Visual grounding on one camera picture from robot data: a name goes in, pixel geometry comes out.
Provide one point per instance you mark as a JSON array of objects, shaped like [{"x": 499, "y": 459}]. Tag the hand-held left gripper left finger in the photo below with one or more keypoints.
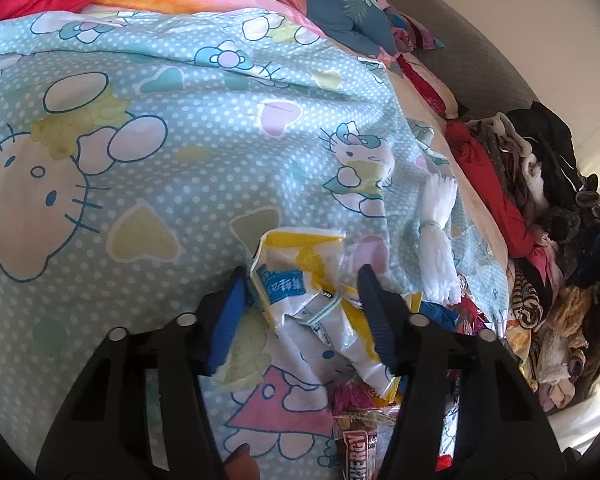
[{"x": 230, "y": 320}]

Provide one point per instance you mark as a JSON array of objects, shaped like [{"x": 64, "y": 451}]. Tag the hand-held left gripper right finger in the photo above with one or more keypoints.
[{"x": 380, "y": 320}]

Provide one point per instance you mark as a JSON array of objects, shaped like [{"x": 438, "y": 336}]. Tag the yellow white plastic wrapper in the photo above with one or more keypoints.
[{"x": 300, "y": 280}]

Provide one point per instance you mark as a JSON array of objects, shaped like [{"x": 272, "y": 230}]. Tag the white yarn tassel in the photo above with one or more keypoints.
[{"x": 437, "y": 260}]

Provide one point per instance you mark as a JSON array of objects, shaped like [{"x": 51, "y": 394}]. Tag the red snack bar wrapper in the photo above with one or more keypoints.
[{"x": 352, "y": 455}]

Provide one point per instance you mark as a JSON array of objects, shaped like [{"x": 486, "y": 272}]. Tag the person's left hand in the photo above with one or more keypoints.
[{"x": 242, "y": 462}]

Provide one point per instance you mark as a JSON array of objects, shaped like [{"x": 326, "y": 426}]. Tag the blue plastic wrapper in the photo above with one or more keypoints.
[{"x": 437, "y": 312}]

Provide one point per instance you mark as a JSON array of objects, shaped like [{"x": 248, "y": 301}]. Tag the yellow cartoon blanket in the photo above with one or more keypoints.
[{"x": 517, "y": 345}]

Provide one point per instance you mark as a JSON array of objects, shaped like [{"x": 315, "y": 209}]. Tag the brown striped scarf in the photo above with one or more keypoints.
[{"x": 527, "y": 305}]

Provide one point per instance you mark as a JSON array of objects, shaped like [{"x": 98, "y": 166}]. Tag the light blue cartoon blanket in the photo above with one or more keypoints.
[{"x": 180, "y": 160}]

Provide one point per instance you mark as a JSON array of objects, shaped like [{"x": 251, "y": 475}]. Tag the red garment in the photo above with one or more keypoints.
[{"x": 485, "y": 175}]

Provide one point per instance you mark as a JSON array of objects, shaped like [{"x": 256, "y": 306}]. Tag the pile of mixed clothes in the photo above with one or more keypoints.
[{"x": 555, "y": 260}]

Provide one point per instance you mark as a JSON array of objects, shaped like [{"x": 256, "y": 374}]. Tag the tan fluffy garment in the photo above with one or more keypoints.
[{"x": 575, "y": 310}]

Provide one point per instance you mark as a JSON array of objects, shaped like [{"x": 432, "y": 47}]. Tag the maroon patterned cloth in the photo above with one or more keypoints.
[{"x": 430, "y": 87}]

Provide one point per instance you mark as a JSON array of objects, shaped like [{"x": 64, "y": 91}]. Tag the black jacket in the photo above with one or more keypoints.
[{"x": 545, "y": 135}]

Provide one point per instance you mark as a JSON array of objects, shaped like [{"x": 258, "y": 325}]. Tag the grey headboard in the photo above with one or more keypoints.
[{"x": 455, "y": 50}]

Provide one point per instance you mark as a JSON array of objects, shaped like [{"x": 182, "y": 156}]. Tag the striped multicolour cloth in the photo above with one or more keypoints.
[{"x": 410, "y": 35}]

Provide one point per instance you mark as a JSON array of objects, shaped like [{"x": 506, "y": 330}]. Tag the blue floral quilt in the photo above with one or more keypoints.
[{"x": 330, "y": 0}]

